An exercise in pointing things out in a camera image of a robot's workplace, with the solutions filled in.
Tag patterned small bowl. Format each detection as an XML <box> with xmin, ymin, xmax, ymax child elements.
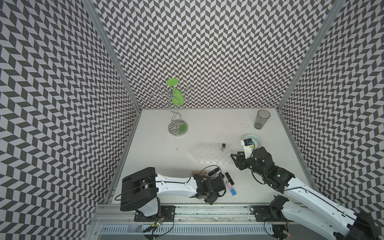
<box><xmin>245</xmin><ymin>134</ymin><xmax>263</xmax><ymax>149</ymax></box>

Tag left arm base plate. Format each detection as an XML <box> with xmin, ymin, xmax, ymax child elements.
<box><xmin>134</xmin><ymin>205</ymin><xmax>176</xmax><ymax>223</ymax></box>

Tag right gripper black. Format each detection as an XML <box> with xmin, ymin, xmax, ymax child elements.
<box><xmin>230</xmin><ymin>151</ymin><xmax>266</xmax><ymax>178</ymax></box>

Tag wire jewelry tree green leaves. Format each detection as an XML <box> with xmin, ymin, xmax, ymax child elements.
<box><xmin>150</xmin><ymin>78</ymin><xmax>189</xmax><ymax>137</ymax></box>

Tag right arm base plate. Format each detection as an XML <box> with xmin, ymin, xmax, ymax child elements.
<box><xmin>250</xmin><ymin>205</ymin><xmax>287</xmax><ymax>223</ymax></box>

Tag pink blue gradient lipstick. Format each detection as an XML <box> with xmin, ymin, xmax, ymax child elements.
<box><xmin>226</xmin><ymin>181</ymin><xmax>237</xmax><ymax>196</ymax></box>

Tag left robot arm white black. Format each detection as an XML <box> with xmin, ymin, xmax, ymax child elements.
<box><xmin>115</xmin><ymin>167</ymin><xmax>227</xmax><ymax>218</ymax></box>

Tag aluminium front rail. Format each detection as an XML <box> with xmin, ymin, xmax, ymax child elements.
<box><xmin>89</xmin><ymin>203</ymin><xmax>341</xmax><ymax>226</ymax></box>

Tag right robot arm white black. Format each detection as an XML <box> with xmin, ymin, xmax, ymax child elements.
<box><xmin>231</xmin><ymin>147</ymin><xmax>379</xmax><ymax>240</ymax></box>

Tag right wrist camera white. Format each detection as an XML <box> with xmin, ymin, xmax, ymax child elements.
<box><xmin>240</xmin><ymin>138</ymin><xmax>255</xmax><ymax>159</ymax></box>

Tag clear plastic lipstick organizer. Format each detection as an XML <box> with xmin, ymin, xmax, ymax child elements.
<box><xmin>190</xmin><ymin>142</ymin><xmax>232</xmax><ymax>165</ymax></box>

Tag grey translucent cup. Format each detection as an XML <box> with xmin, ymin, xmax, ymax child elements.
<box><xmin>254</xmin><ymin>110</ymin><xmax>271</xmax><ymax>130</ymax></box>

